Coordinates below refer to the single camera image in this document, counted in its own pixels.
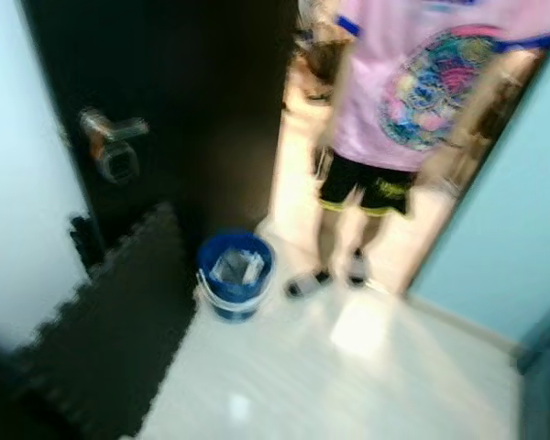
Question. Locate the white paper trash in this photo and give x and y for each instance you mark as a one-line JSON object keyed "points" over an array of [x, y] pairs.
{"points": [[238, 268]]}

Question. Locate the person in pink shirt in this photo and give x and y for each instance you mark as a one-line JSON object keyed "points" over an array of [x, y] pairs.
{"points": [[394, 73]]}

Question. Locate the black foam floor mat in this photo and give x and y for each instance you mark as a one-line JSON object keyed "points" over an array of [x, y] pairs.
{"points": [[110, 339]]}

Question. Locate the black door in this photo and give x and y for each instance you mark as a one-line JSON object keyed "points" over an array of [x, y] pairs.
{"points": [[202, 92]]}

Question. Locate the black door stop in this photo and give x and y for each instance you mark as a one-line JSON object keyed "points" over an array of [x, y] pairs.
{"points": [[82, 240]]}

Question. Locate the blue bucket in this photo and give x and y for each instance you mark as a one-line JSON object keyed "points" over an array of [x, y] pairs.
{"points": [[234, 298]]}

